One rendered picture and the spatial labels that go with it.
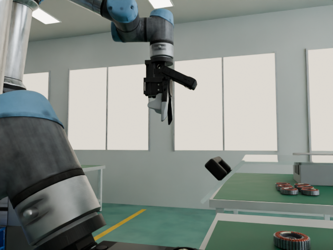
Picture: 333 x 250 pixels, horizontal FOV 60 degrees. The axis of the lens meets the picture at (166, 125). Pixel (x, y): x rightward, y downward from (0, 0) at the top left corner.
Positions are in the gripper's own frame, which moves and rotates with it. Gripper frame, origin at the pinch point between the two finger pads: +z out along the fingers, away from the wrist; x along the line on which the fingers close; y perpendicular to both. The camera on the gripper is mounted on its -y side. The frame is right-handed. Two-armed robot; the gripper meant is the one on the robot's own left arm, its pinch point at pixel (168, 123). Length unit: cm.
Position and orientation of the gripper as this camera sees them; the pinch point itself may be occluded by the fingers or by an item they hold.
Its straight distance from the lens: 89.1
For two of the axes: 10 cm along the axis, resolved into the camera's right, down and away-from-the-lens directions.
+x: -1.5, -0.7, -9.9
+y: -9.9, 0.1, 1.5
